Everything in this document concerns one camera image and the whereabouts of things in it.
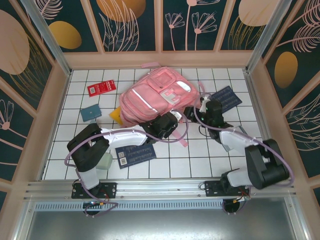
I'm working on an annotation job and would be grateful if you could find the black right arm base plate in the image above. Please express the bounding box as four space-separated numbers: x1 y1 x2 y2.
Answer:
204 179 251 198

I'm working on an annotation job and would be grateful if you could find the aluminium frame post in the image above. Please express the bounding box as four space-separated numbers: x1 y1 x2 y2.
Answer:
21 0 74 76
244 0 291 74

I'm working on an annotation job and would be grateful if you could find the grey metal sheet panel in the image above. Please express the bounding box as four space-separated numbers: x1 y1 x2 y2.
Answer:
14 197 311 240

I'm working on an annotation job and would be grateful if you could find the teal snap wallet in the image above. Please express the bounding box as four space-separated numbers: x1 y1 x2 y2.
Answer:
80 104 103 123

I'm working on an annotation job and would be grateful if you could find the aluminium mounting rail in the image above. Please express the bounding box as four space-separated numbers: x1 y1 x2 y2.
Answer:
23 176 300 201

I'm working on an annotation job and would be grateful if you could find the aluminium side rail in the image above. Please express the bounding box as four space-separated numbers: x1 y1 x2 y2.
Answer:
242 69 273 151

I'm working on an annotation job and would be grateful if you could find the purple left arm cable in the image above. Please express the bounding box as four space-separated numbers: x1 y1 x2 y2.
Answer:
64 113 189 218

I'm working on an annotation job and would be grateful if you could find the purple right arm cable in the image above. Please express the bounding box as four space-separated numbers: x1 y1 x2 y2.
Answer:
194 96 296 216

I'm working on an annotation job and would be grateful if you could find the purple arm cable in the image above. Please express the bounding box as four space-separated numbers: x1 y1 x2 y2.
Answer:
194 96 296 216
64 113 189 218

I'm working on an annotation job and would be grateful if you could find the red card pack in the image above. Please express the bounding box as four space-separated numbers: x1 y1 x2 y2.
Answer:
87 79 117 97

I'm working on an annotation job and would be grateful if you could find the pale green case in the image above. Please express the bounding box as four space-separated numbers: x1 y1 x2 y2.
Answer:
96 151 113 171

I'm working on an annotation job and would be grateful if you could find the slotted grey cable duct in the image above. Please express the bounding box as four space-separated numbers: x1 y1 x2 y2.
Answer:
33 201 248 211

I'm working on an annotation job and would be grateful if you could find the yellow notebook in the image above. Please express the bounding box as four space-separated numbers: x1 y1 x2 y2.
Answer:
109 106 125 126

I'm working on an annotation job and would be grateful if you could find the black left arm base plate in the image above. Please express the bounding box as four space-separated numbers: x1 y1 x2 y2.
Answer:
71 181 118 200

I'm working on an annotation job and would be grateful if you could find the navy notebook with QR codes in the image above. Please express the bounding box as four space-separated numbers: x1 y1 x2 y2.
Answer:
114 143 157 170
211 85 244 114

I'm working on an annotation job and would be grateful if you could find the pink student backpack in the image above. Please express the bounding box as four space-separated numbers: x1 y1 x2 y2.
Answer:
119 60 207 148

